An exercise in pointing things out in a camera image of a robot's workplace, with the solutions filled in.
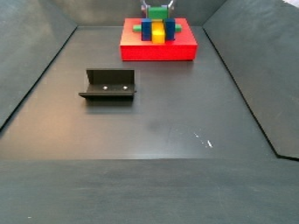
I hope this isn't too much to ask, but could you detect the red base board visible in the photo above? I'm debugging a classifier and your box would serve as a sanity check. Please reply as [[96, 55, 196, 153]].
[[119, 18, 199, 61]]

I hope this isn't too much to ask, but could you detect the green U-shaped block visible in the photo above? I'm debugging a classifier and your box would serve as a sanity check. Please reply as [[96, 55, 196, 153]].
[[133, 5, 183, 32]]

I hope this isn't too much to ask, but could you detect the black angle bracket fixture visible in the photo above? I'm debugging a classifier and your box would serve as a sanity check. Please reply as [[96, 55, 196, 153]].
[[79, 68, 136, 101]]

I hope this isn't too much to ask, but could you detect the dark blue block left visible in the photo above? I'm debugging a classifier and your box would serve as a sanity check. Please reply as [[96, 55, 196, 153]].
[[141, 18, 152, 41]]

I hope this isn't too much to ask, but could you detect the yellow long block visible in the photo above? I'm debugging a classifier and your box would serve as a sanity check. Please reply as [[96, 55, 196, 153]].
[[152, 20, 164, 44]]

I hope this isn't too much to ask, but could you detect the dark blue block right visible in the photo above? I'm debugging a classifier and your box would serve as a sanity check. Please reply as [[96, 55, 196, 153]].
[[163, 18, 175, 41]]

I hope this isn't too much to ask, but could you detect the dark blue block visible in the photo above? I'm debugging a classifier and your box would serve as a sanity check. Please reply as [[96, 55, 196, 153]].
[[163, 18, 175, 41], [141, 18, 152, 41]]

